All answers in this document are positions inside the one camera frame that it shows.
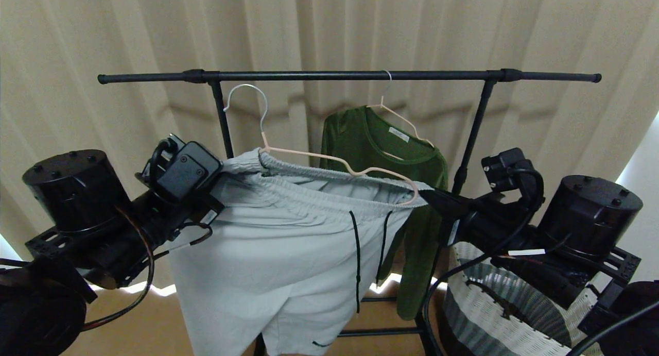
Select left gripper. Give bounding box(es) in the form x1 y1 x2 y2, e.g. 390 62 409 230
84 190 226 291

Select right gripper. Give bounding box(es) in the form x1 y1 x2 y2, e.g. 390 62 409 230
443 201 532 255

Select pink clothes hanger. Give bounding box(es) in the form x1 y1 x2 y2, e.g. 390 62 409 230
367 70 436 162
223 84 419 206

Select pale grey shorts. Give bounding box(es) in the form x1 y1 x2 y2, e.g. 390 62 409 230
167 149 434 356

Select green printed shirt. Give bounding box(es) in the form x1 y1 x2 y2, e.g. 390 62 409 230
320 106 448 320

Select white laundry basket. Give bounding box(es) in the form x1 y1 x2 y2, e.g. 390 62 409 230
442 242 604 356

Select black clothes rack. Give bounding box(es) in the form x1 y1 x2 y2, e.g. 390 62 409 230
97 69 602 356

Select beige curtain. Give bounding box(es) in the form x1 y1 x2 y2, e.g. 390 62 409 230
0 0 659 295

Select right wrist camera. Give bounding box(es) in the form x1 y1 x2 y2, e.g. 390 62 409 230
481 148 545 212

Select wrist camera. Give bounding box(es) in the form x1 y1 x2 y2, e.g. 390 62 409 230
135 134 225 206
481 148 545 212

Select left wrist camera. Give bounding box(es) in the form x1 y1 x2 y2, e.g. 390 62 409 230
135 134 225 206

